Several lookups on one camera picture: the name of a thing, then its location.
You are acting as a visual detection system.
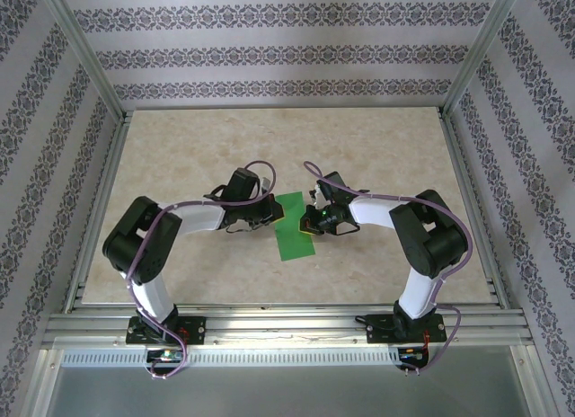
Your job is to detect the aluminium frame post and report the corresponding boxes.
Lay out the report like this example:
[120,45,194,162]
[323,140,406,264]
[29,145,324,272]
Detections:
[39,0,127,121]
[442,0,526,120]

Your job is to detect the slotted grey cable duct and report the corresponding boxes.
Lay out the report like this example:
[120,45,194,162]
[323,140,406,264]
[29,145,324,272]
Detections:
[60,347,402,368]

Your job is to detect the aluminium extrusion mounting rail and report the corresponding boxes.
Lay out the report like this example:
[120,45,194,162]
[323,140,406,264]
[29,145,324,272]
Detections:
[42,302,535,350]

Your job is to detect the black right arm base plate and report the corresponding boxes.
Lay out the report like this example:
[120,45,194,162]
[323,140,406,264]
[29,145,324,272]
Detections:
[366,313,449,345]

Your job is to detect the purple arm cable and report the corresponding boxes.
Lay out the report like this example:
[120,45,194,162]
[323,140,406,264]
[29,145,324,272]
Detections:
[303,160,473,377]
[127,159,277,382]

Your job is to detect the green paper sheet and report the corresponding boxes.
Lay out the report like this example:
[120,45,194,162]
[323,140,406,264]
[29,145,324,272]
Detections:
[273,191,319,262]

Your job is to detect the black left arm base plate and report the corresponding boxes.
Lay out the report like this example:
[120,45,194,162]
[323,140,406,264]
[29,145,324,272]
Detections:
[127,316,208,346]

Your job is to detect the aluminium side rail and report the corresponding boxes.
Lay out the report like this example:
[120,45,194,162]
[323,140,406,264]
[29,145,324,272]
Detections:
[438,109,511,310]
[62,111,134,313]

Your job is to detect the grey metal panel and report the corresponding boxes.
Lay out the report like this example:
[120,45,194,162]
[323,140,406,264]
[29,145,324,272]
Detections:
[44,362,531,417]

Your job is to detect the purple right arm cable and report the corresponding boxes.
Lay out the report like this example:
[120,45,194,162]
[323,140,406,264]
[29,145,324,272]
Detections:
[303,160,473,377]

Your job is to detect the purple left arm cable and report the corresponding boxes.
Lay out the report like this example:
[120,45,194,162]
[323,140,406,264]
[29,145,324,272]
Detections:
[127,159,277,382]

